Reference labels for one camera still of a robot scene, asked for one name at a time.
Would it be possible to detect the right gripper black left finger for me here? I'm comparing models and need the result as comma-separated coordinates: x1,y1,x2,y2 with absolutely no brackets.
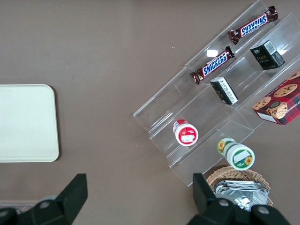
28,173,88,225

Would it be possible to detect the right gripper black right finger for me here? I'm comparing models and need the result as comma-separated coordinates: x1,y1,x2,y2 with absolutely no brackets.
188,173,236,225

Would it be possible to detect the light wicker basket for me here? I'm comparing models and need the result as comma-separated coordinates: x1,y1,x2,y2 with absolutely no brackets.
206,165,274,213

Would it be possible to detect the cream rectangular tray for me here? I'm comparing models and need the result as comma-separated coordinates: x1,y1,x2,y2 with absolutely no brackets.
0,84,60,163

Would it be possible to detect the silver foil container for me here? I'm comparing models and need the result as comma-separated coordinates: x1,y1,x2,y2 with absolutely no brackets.
212,180,270,213

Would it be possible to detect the green-lid sunflower cup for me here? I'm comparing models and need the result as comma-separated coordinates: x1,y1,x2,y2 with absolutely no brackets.
217,137,255,170

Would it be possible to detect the red-lid white cup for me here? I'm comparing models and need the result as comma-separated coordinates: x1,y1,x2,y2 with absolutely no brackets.
172,119,199,147

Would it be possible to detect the clear acrylic tiered shelf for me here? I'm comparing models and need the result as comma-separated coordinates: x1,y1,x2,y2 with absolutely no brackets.
133,0,300,188

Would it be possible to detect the small black carton box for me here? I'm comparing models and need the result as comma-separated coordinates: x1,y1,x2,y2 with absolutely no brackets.
210,76,239,105
249,39,286,70

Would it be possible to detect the red tartan cookie box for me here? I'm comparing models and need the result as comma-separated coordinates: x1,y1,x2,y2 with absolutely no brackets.
252,69,300,126

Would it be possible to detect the Snickers chocolate bar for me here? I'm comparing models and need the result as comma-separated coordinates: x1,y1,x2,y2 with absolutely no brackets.
228,6,279,45
189,46,235,85

